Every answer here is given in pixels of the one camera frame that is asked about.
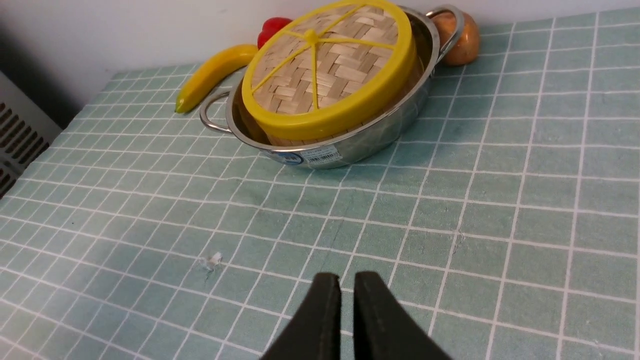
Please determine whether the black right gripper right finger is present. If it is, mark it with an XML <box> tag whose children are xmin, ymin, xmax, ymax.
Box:
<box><xmin>353</xmin><ymin>271</ymin><xmax>451</xmax><ymax>360</ymax></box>

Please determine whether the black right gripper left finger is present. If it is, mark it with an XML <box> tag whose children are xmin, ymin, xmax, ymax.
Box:
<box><xmin>261</xmin><ymin>272</ymin><xmax>342</xmax><ymax>360</ymax></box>

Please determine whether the yellow bamboo steamer basket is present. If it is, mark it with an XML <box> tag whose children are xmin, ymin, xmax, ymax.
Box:
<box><xmin>263</xmin><ymin>57</ymin><xmax>425</xmax><ymax>147</ymax></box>

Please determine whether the yellow woven steamer lid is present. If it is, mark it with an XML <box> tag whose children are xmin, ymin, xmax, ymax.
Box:
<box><xmin>241</xmin><ymin>0</ymin><xmax>419</xmax><ymax>140</ymax></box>

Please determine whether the stainless steel pot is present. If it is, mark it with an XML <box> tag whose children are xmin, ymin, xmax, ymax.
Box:
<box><xmin>199</xmin><ymin>4</ymin><xmax>466</xmax><ymax>169</ymax></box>

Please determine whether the green checkered tablecloth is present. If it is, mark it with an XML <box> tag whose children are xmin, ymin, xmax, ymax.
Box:
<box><xmin>0</xmin><ymin>7</ymin><xmax>639</xmax><ymax>360</ymax></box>

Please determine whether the yellow plastic banana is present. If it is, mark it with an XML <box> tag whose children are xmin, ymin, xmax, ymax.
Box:
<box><xmin>174</xmin><ymin>44</ymin><xmax>259</xmax><ymax>114</ymax></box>

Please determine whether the orange brown round fruit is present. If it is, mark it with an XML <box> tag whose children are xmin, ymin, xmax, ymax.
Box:
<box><xmin>432</xmin><ymin>12</ymin><xmax>481</xmax><ymax>67</ymax></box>

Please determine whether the red bell pepper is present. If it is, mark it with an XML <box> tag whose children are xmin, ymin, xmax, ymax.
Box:
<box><xmin>257</xmin><ymin>17</ymin><xmax>293</xmax><ymax>49</ymax></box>

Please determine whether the grey vented appliance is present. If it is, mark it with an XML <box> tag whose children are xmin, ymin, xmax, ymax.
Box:
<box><xmin>0</xmin><ymin>73</ymin><xmax>62</xmax><ymax>196</ymax></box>

